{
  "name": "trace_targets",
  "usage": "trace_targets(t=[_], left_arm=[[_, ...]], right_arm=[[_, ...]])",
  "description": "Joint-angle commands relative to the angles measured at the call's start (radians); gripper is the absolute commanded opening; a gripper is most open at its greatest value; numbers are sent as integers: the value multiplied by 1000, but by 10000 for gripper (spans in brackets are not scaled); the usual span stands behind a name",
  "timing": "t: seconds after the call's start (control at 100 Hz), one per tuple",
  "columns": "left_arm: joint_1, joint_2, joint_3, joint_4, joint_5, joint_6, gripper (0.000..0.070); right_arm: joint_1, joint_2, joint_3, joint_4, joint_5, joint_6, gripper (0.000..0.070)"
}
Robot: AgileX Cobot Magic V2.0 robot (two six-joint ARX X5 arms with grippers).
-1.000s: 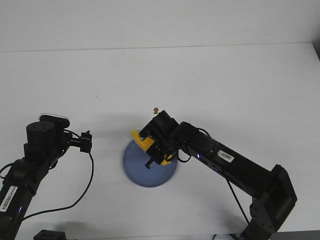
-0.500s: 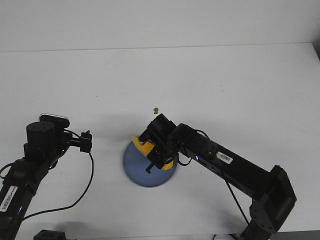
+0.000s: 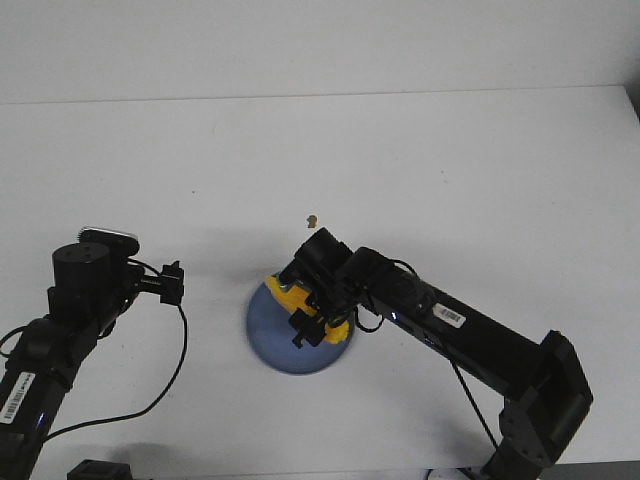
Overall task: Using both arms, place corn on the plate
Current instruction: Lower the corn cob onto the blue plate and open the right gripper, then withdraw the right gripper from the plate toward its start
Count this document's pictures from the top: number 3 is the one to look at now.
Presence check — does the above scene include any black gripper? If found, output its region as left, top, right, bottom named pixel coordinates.
left=47, top=242, right=184, bottom=320
left=278, top=228, right=354, bottom=348

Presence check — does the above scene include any yellow corn cob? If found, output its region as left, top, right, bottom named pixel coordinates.
left=264, top=275, right=351, bottom=346

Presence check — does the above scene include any blue round plate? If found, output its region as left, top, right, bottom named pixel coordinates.
left=245, top=283, right=355, bottom=375

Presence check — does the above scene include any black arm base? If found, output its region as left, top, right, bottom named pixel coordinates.
left=66, top=459, right=133, bottom=480

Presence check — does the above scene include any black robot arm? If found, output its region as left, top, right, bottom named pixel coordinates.
left=1, top=242, right=184, bottom=479
left=275, top=228, right=593, bottom=479

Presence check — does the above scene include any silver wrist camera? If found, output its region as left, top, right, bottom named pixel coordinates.
left=78, top=226, right=140, bottom=257

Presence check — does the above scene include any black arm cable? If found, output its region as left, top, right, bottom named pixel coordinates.
left=0, top=259, right=189, bottom=444
left=349, top=257, right=500, bottom=451

